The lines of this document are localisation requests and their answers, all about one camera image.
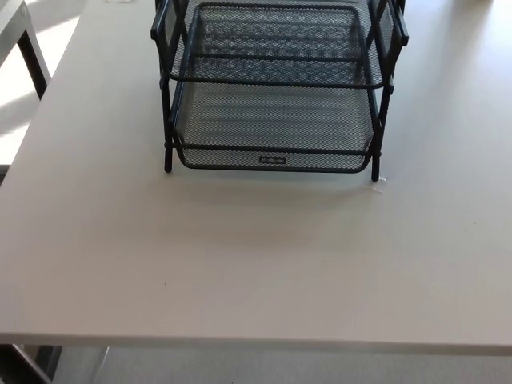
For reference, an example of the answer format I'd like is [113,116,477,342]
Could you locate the black mesh drawer without label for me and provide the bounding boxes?
[162,2,388,90]

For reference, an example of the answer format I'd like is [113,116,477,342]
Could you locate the black wire tray rack frame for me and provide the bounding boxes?
[150,0,410,182]

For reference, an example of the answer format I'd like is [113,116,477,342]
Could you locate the grey side table dark legs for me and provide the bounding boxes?
[0,0,52,101]

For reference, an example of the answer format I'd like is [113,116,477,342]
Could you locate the black mesh drawer with label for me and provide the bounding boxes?
[167,79,379,172]

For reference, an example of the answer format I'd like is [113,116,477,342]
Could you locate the silver desk leg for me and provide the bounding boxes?
[90,346,111,384]

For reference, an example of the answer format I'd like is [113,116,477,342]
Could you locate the black desk leg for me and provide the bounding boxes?
[0,342,61,384]

